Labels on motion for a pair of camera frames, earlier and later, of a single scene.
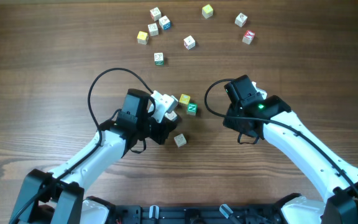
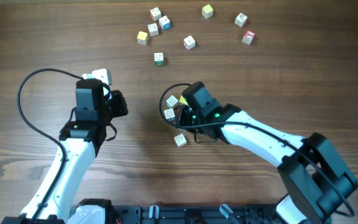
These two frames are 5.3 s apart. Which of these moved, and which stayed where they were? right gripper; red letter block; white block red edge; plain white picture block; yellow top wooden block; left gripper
Moved: right gripper; left gripper
Stayed: white block red edge; yellow top wooden block; plain white picture block; red letter block
